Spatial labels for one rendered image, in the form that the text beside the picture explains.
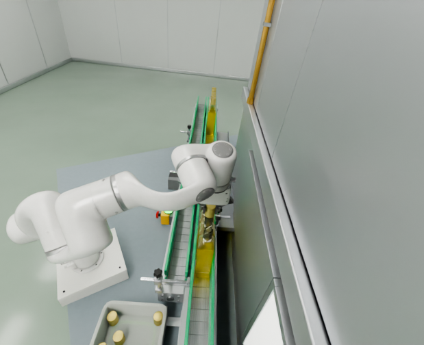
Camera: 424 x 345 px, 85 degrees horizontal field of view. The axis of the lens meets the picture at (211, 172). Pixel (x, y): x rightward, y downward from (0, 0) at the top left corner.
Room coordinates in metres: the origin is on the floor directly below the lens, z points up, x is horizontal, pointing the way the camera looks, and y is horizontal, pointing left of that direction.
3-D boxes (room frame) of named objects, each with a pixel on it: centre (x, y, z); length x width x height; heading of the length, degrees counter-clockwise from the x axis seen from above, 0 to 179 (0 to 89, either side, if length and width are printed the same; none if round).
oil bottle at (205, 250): (0.48, -0.02, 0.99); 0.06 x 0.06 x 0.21; 2
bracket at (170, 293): (0.39, 0.09, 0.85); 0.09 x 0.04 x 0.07; 93
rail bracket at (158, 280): (0.39, 0.11, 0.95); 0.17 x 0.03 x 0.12; 93
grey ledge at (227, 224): (1.18, -0.08, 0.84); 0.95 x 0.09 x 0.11; 3
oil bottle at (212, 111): (1.61, 0.06, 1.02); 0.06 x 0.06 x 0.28; 3
